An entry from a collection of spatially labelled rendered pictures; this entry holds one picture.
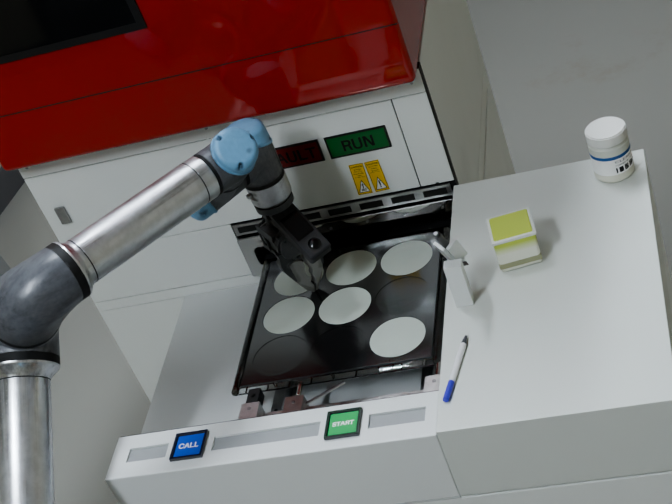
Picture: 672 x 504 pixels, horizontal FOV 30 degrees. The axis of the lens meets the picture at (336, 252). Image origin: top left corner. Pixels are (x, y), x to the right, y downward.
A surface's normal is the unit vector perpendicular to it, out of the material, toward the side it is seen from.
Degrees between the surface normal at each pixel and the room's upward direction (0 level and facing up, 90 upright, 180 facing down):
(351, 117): 90
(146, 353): 90
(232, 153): 50
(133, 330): 90
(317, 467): 90
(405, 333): 0
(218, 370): 0
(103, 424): 0
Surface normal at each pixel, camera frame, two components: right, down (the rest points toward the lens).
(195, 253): -0.11, 0.62
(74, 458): -0.31, -0.76
